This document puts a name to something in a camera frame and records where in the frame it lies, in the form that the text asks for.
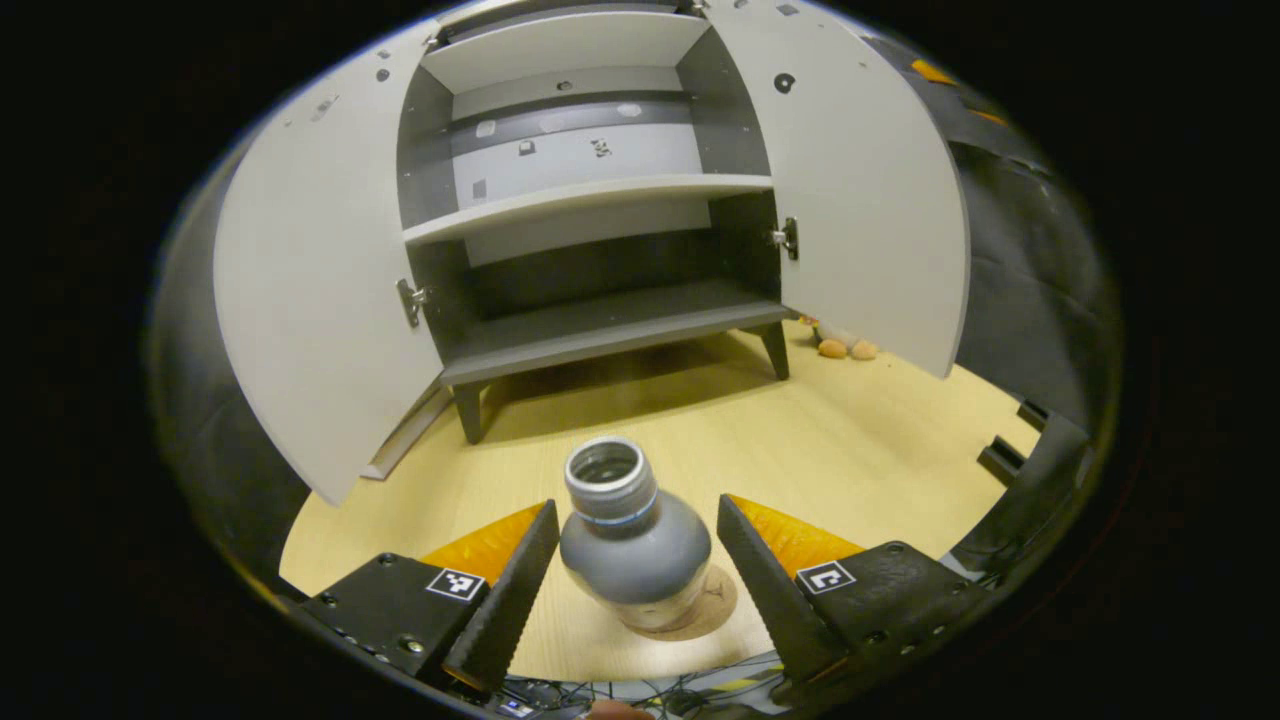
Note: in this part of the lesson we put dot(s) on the silver aluminium bottle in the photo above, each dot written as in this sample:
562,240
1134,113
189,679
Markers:
635,550

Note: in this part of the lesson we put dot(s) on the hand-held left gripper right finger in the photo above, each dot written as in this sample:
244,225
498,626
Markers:
765,590

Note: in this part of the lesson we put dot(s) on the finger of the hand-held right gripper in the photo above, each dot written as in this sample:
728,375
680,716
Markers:
1034,415
1002,462

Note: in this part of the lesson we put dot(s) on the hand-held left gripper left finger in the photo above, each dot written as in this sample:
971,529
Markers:
510,600

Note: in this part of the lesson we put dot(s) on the metal door hinge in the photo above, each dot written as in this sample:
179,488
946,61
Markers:
786,238
410,300

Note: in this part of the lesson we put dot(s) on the black backdrop cloth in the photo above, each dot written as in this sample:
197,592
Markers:
1020,250

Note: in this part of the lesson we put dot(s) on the white cabinet door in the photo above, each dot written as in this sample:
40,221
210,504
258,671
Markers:
860,200
320,280

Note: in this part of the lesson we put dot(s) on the penguin plush toy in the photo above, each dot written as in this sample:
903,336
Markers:
840,345

